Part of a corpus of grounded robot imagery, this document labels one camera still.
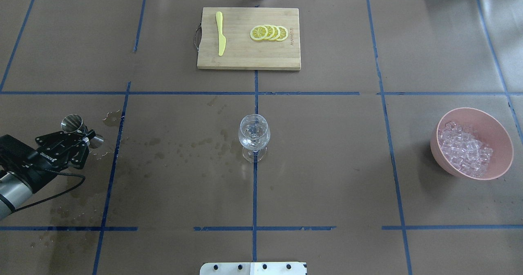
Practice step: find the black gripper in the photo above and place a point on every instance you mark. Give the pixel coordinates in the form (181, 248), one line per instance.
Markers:
(36, 162)

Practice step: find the steel double jigger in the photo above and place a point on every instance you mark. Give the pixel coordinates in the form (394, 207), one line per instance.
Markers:
(74, 123)

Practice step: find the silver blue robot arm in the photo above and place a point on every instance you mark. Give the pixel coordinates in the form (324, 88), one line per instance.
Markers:
(16, 189)

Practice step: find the clear wine glass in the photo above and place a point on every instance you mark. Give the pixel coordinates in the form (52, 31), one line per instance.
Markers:
(254, 135)

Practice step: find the pile of clear ice cubes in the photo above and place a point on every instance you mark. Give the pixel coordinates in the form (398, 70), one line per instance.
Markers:
(464, 150)

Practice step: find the yellow plastic knife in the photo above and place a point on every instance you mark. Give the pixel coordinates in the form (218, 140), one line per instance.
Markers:
(219, 18)

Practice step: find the bamboo cutting board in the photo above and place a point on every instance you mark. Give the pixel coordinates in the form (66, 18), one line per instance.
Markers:
(243, 53)

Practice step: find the lemon slice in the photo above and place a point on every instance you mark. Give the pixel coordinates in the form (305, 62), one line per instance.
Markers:
(275, 33)
(269, 32)
(282, 34)
(258, 33)

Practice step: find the pink plastic bowl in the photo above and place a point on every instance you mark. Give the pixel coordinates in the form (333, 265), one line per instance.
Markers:
(486, 129)

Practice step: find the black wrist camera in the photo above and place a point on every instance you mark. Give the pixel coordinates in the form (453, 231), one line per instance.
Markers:
(14, 154)

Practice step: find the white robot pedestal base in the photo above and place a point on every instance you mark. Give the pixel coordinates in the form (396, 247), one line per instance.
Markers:
(254, 268)

